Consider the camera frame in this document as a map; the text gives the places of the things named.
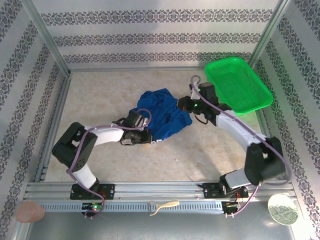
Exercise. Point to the blue t-shirt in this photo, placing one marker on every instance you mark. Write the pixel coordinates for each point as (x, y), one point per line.
(162, 110)

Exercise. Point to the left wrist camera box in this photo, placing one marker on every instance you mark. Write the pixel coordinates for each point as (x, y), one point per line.
(135, 118)

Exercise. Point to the small black controller board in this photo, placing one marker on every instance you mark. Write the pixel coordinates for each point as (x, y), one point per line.
(87, 207)
(228, 205)

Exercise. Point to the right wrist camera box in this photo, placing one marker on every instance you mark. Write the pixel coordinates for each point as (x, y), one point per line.
(193, 93)

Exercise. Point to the aluminium mounting rail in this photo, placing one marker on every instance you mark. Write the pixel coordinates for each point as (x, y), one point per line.
(162, 190)

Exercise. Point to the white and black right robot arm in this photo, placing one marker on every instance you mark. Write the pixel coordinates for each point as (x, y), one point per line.
(232, 130)

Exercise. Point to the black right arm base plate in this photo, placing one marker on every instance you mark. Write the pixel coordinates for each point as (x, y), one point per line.
(210, 190)

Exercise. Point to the aluminium table side rail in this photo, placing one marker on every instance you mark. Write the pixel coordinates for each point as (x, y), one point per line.
(265, 125)
(58, 112)

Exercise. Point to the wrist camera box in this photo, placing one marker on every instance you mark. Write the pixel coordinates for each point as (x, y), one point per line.
(193, 93)
(135, 118)

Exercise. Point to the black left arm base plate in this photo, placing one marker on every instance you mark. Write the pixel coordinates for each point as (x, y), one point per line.
(107, 191)

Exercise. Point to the round green patterned disc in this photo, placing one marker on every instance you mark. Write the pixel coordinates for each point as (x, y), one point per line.
(282, 210)

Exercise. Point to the aluminium frame post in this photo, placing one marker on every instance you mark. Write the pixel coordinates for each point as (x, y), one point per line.
(266, 37)
(47, 37)

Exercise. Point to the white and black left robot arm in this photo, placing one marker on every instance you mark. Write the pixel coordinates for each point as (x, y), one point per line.
(110, 136)

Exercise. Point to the pink translucent cup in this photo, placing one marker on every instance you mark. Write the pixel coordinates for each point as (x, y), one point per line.
(30, 212)

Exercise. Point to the long aluminium table edge rail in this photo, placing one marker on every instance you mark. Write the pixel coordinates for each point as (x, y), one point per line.
(100, 68)

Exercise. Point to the cream plastic hook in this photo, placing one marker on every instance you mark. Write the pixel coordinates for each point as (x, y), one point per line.
(167, 204)

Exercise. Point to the green plastic mesh basket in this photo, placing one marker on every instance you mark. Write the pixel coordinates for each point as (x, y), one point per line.
(237, 85)

